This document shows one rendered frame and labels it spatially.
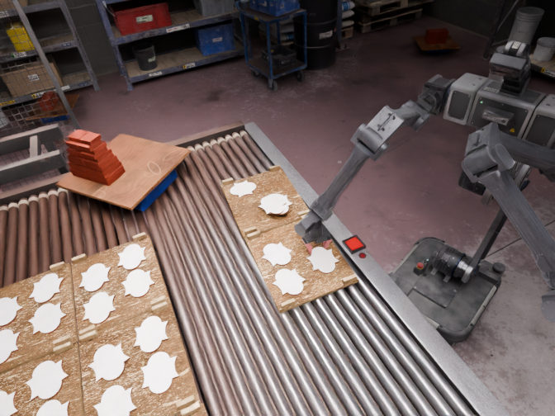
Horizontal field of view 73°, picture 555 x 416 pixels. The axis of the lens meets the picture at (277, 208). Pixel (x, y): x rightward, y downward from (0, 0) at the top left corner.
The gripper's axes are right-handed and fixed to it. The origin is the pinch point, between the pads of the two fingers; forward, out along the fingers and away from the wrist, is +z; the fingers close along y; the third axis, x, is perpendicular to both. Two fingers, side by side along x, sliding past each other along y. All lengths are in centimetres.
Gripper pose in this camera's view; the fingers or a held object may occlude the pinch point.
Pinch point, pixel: (317, 250)
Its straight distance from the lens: 164.3
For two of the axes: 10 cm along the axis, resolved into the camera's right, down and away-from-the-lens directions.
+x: -3.3, -4.8, 8.1
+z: 1.3, 8.3, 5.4
